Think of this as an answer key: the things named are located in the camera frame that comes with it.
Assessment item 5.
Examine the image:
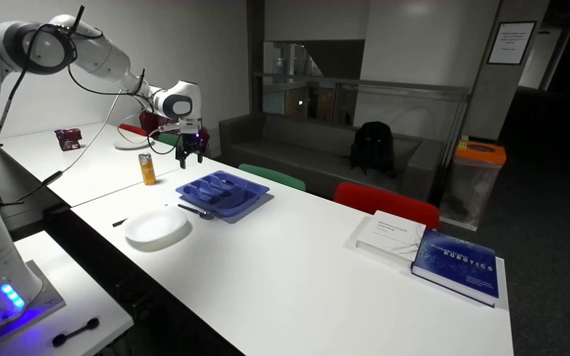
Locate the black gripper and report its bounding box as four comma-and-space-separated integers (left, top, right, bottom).
178, 120, 205, 168

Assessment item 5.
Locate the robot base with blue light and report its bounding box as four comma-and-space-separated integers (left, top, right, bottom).
0, 259, 65, 338

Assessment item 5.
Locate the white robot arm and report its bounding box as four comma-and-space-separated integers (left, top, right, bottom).
0, 13, 202, 314

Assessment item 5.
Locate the blue cutlery tray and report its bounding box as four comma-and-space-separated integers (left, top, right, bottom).
176, 170, 269, 221

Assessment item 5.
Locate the orange drink can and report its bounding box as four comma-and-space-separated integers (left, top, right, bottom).
138, 152, 156, 185

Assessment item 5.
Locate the white shallow bowl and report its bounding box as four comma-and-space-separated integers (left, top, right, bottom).
122, 207, 192, 251

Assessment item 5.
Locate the green chair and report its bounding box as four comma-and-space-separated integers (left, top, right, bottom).
237, 162, 306, 191

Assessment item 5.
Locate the dark red snack packet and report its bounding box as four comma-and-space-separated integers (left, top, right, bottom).
55, 128, 81, 150

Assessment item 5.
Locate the grey sofa bench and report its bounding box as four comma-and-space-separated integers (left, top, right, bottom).
219, 112, 445, 199

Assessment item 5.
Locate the red chair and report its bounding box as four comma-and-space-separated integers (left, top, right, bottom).
332, 181, 439, 229

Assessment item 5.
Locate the black backpack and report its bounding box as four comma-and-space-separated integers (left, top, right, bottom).
350, 120, 393, 176

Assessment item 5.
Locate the black tool on base table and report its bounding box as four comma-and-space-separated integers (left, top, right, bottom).
51, 316, 99, 348

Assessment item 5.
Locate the white book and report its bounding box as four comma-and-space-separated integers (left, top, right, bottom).
346, 209, 425, 267

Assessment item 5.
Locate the bin with orange lid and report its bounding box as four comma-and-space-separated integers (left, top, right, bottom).
439, 138, 506, 231

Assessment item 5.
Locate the blue hardcover book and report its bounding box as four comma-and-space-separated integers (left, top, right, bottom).
409, 229, 498, 306

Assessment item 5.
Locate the black handled spoon on table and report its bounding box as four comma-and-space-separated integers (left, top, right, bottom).
178, 203, 213, 219

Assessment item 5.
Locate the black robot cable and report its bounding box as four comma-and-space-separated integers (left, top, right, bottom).
0, 5, 168, 233

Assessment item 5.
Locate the framed wall notice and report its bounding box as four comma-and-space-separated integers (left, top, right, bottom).
487, 21, 534, 65

